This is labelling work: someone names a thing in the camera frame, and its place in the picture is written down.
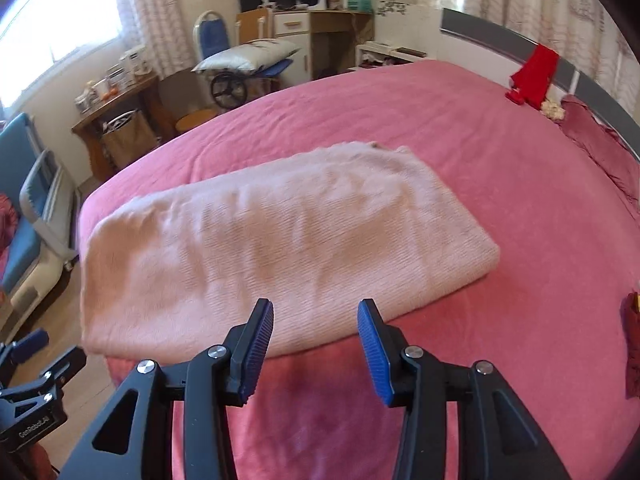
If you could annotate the blue chair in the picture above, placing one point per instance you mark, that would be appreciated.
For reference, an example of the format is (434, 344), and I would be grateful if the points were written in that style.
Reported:
(212, 35)

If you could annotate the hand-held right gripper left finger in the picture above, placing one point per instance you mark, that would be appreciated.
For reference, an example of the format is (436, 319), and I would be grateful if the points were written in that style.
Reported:
(257, 350)

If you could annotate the wooden desk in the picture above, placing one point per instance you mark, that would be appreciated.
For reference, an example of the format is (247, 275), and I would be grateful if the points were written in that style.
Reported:
(330, 35)

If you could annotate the small cream ruffled cloth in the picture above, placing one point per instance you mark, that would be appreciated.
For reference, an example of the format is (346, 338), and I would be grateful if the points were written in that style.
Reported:
(553, 110)

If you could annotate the grey and white headboard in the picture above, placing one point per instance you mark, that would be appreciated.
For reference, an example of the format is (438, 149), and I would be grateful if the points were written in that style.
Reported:
(590, 75)

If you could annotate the black wheel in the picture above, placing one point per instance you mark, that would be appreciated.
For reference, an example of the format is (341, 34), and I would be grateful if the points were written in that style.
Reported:
(229, 90)

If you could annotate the dusty pink pillow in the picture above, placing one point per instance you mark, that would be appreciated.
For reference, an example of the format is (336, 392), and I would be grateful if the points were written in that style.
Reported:
(610, 150)

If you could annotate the teal box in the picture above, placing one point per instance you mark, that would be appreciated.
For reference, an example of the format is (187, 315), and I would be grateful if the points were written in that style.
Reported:
(359, 3)

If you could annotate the pale print side curtain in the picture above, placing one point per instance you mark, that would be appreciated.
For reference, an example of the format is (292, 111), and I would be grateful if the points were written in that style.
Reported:
(155, 10)

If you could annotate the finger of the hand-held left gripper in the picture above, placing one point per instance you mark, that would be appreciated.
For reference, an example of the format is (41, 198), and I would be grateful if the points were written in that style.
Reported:
(30, 345)
(65, 367)

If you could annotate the wooden side table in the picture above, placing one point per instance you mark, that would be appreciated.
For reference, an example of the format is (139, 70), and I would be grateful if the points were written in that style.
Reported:
(87, 125)

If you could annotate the white grey pillow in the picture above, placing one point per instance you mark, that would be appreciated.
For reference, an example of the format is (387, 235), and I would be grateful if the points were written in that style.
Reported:
(250, 54)

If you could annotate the pink bed blanket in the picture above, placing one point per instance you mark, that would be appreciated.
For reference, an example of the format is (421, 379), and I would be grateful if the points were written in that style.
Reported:
(500, 185)

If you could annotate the yellow garment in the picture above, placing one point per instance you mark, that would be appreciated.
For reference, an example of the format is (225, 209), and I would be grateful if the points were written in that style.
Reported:
(636, 305)

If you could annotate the brown bag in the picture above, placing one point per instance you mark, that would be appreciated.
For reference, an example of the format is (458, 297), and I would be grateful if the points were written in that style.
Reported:
(130, 140)

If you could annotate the round wooden stool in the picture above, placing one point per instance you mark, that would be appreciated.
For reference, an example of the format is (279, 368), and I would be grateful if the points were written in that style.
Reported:
(196, 121)

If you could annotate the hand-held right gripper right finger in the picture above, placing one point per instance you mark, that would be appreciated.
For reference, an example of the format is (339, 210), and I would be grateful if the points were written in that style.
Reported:
(375, 355)

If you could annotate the white nightstand with shelf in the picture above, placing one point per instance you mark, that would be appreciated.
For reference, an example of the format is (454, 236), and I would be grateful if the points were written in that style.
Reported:
(385, 55)

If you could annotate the dark red garment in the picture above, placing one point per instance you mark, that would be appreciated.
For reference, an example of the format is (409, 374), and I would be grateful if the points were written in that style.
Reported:
(631, 350)

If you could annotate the blue and grey care bed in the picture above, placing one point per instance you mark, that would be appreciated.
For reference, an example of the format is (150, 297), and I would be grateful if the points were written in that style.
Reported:
(30, 240)

